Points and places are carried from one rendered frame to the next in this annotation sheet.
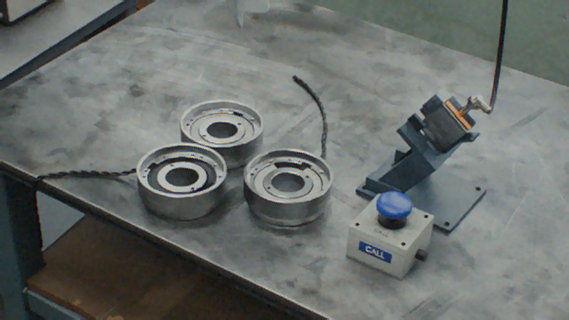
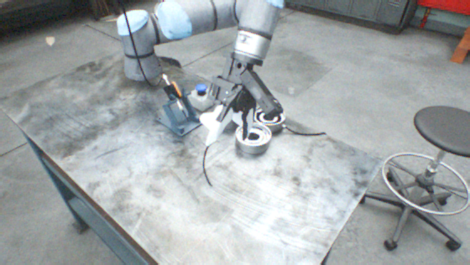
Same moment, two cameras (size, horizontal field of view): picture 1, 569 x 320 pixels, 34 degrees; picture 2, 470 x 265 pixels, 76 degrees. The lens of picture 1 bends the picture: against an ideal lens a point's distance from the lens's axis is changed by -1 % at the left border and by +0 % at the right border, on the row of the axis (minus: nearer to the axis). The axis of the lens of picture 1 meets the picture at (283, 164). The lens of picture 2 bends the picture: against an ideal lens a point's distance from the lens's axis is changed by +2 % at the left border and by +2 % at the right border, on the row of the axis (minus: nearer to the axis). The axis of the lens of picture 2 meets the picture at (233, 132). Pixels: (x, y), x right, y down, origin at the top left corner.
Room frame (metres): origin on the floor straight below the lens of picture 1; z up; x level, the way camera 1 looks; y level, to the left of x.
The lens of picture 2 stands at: (1.64, 0.13, 1.41)
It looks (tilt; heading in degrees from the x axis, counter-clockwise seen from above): 40 degrees down; 189
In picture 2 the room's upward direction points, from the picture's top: straight up
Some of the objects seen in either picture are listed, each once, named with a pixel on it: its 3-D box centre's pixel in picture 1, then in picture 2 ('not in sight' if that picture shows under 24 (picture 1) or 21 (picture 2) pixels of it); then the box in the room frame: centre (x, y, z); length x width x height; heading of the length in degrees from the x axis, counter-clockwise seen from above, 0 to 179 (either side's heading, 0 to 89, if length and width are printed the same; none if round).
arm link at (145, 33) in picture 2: not in sight; (137, 31); (0.60, -0.41, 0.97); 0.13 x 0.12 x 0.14; 129
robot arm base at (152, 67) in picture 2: not in sight; (141, 60); (0.60, -0.42, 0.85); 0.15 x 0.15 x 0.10
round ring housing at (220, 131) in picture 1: (221, 135); (253, 138); (0.98, 0.08, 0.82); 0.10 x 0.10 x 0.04
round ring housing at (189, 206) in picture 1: (181, 182); (268, 119); (0.88, 0.12, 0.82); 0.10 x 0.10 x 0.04
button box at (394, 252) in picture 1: (394, 236); (201, 97); (0.79, -0.13, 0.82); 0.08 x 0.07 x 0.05; 59
